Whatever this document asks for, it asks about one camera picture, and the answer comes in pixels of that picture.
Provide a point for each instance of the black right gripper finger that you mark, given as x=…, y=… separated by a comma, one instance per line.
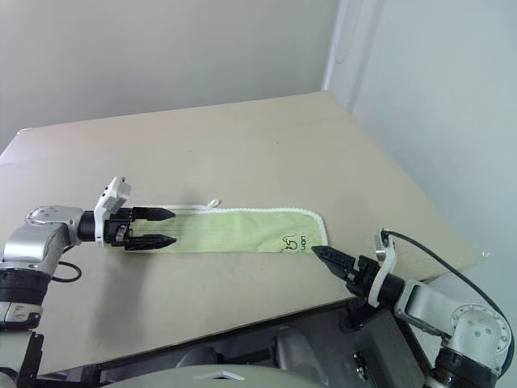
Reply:
x=344, y=276
x=335, y=257

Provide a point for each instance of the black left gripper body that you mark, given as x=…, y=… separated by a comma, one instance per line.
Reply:
x=117, y=232

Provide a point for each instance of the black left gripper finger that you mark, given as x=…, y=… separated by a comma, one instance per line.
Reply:
x=151, y=243
x=151, y=213

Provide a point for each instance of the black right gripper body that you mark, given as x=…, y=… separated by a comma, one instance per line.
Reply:
x=362, y=277

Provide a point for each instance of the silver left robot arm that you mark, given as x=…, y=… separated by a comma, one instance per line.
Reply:
x=28, y=242

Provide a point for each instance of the light green towel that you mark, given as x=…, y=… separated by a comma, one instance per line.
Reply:
x=242, y=232

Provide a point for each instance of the black box under table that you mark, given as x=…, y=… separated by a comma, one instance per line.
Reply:
x=387, y=347

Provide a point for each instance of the dark rounded housing under table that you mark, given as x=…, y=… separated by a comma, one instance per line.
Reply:
x=291, y=343

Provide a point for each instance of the small white scrap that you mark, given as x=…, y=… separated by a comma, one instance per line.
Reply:
x=485, y=254

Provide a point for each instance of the grey rounded robot torso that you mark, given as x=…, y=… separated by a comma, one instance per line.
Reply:
x=226, y=378

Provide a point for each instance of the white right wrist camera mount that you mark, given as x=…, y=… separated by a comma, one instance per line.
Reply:
x=383, y=262

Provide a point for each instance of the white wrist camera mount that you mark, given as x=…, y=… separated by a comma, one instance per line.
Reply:
x=383, y=262
x=114, y=193

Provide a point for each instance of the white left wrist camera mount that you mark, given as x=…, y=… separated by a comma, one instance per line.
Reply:
x=114, y=193

